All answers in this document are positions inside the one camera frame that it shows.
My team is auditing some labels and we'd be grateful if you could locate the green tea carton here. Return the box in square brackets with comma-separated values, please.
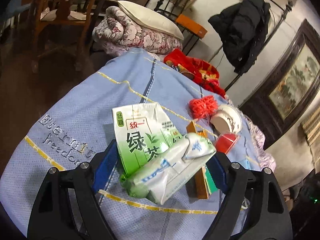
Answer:
[112, 102, 182, 178]

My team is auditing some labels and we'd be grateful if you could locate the white tissue pack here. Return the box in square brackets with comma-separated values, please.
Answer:
[121, 133, 216, 205]

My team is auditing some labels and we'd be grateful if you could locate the clear bag with red wrapper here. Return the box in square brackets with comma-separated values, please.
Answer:
[215, 133, 239, 154]

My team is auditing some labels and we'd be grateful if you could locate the blue checked bed sheet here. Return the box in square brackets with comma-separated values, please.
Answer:
[0, 47, 262, 240]

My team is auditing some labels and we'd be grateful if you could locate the purple floral quilt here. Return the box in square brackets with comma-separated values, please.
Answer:
[226, 96, 276, 172]

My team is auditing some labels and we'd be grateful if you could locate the red patterned blanket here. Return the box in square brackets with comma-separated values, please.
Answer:
[163, 48, 226, 98]

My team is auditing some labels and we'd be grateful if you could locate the dark framed landscape painting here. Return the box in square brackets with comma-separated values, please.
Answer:
[240, 20, 319, 149]

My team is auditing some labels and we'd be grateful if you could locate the maroon floral folded quilt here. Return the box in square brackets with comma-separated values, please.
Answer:
[92, 6, 182, 60]

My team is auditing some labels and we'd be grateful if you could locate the black hanging jacket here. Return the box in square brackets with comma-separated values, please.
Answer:
[208, 0, 271, 74]

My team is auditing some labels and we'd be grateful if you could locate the orange box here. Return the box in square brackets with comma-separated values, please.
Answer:
[176, 14, 207, 39]

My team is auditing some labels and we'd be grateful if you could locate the cream pillow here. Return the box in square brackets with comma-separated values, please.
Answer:
[118, 0, 184, 41]

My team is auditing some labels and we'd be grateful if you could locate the wooden chair by table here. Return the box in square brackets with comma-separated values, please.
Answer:
[29, 0, 106, 73]

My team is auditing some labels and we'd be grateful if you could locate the black metal stool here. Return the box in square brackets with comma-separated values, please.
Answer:
[154, 0, 190, 22]

